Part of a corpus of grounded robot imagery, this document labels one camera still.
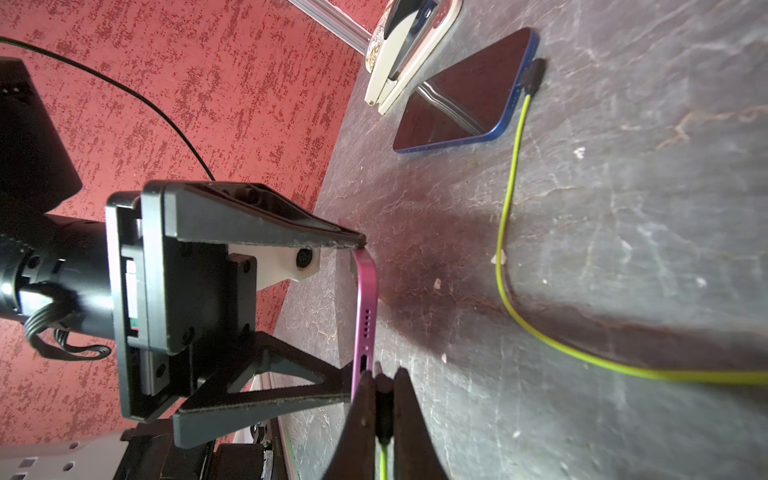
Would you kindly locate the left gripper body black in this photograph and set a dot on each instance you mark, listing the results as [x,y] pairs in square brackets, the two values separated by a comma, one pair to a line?
[181,300]

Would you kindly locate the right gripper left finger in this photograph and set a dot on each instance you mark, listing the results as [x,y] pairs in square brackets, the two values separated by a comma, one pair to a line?
[354,454]

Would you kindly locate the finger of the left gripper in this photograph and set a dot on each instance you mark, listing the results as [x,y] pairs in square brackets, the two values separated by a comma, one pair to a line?
[222,406]
[247,214]

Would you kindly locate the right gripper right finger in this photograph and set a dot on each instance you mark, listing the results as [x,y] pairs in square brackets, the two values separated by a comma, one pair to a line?
[414,453]

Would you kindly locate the purple-edged smartphone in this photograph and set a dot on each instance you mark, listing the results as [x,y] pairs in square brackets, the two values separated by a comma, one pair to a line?
[366,315]

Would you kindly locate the blue-edged smartphone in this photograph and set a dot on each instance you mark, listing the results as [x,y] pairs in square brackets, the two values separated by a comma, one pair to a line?
[470,101]

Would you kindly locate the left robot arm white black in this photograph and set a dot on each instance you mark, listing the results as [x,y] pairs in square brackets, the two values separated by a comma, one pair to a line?
[54,270]

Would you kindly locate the white black stapler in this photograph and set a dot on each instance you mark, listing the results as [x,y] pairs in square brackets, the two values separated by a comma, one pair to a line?
[406,35]

